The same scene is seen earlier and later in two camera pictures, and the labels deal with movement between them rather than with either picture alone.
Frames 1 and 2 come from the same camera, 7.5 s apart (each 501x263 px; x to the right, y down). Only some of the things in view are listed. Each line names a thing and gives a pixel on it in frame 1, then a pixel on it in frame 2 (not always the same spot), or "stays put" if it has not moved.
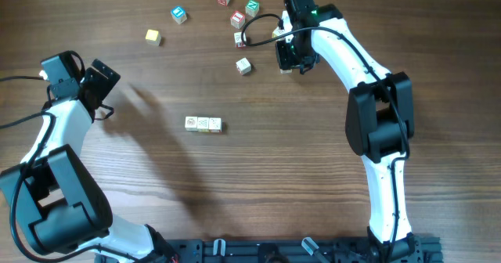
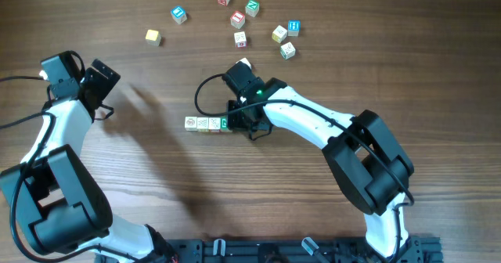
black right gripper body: [292, 56] -> [238, 120]
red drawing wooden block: [191, 123] stays put
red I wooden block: [237, 19] stays put
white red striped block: [215, 124] stays put
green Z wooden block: [286, 71] -> [224, 125]
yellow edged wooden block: [203, 124] stays put
